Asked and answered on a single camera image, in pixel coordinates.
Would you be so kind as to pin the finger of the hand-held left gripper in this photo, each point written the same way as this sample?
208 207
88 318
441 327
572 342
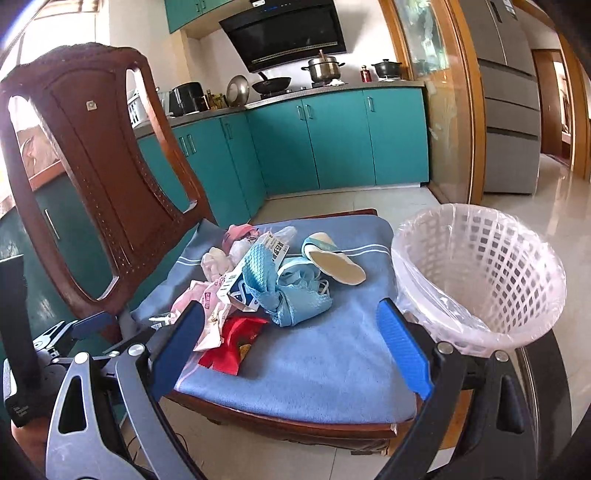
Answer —
94 324
128 325

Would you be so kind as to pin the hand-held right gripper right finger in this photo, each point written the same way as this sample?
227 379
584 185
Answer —
401 350

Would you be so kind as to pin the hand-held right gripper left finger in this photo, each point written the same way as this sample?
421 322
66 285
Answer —
178 350

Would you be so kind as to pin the pink and white snack packet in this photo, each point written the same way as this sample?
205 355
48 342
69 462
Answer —
203 300

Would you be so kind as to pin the red snack packet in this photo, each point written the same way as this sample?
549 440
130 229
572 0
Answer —
235 337

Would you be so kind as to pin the white and blue printed packet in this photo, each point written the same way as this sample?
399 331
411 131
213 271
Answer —
240 291

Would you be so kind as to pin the white plastic bag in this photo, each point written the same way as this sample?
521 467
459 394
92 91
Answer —
219 263

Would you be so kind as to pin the light blue slipper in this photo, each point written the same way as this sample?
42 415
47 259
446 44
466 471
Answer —
337 267

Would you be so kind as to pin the light blue textured cloth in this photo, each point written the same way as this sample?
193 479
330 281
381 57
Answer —
261 273

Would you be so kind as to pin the white plastic mesh basket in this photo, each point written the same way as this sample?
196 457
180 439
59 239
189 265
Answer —
485 258

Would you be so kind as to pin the blue face mask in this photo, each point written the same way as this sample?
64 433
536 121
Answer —
295 273

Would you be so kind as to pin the pink plastic bag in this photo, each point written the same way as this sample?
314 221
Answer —
238 232

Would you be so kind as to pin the person's left forearm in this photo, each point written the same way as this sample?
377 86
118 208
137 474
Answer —
27 443

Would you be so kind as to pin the clear plastic bin liner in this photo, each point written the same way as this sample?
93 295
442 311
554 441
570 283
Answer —
425 277

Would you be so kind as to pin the blue striped towel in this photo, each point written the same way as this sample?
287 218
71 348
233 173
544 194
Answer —
323 350

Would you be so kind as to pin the dark glass table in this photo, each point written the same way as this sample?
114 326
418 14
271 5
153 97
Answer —
554 369

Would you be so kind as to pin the brown wooden chair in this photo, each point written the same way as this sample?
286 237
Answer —
106 161

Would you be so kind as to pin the teal kitchen base cabinets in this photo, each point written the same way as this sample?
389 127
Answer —
332 138

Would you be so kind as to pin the black air fryer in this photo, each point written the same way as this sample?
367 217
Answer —
187 99

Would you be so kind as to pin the wooden framed glass door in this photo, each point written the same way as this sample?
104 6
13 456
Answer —
457 115

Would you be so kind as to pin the grey refrigerator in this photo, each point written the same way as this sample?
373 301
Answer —
508 115

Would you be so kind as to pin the round steel lid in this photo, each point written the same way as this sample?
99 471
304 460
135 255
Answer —
238 91

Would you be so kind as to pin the red bottle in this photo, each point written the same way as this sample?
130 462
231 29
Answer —
366 74

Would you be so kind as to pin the black frying pan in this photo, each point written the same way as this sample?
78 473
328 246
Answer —
272 84

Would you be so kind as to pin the black cooking pot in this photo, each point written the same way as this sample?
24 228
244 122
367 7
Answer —
387 69

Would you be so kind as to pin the stainless steel pot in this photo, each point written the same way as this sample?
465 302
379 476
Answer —
325 69

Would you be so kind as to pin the black range hood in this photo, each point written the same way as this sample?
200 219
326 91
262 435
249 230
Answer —
286 32

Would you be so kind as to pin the wooden door frame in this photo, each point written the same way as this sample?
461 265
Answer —
577 115

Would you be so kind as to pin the teal wall cabinet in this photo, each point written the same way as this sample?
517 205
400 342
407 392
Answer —
184 14

